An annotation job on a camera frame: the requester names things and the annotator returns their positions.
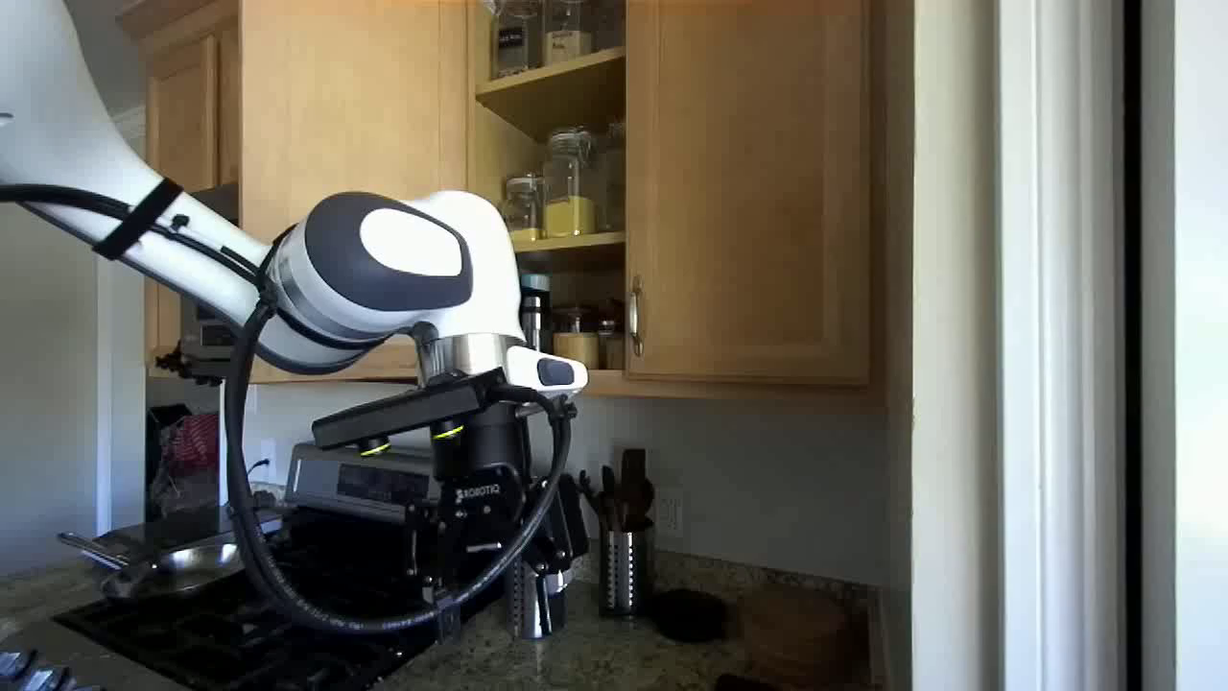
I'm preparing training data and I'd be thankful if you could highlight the wooden cabinet door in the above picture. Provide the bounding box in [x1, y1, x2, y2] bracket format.
[235, 0, 472, 385]
[625, 0, 874, 385]

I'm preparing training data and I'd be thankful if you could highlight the steel utensil holder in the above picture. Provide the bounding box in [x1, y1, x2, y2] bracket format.
[598, 531, 646, 613]

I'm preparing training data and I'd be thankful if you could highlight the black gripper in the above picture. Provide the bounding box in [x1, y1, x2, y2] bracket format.
[433, 403, 531, 603]

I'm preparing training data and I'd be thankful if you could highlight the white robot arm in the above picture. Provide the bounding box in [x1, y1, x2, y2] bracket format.
[0, 0, 589, 445]

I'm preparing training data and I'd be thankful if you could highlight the white door frame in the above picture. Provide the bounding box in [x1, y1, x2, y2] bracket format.
[910, 0, 1126, 691]

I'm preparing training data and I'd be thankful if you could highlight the steel travel mug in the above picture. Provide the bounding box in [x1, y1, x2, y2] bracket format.
[520, 273, 548, 351]

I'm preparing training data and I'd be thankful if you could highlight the black round dish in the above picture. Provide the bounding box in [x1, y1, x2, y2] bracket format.
[648, 586, 731, 641]

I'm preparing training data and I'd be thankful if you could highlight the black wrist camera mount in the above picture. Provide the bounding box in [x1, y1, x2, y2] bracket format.
[313, 373, 504, 451]

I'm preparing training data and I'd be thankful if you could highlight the steel frying pan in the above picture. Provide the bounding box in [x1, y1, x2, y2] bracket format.
[63, 525, 245, 600]

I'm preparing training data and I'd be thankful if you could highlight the small glass jar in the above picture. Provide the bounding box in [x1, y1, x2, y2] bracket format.
[504, 172, 540, 241]

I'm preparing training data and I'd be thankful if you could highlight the upper shelf glass jar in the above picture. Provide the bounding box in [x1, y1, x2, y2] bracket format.
[493, 0, 540, 77]

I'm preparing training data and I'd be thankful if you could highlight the yellow-filled glass jar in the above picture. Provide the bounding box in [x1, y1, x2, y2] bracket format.
[547, 126, 594, 238]

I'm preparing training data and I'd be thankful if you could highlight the stainless steel stove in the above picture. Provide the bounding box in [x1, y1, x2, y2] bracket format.
[6, 445, 504, 691]

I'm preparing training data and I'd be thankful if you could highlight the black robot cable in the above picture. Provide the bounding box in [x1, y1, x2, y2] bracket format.
[0, 186, 576, 641]

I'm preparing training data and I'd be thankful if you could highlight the round wooden container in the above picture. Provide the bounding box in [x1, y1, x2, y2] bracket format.
[554, 329, 603, 367]

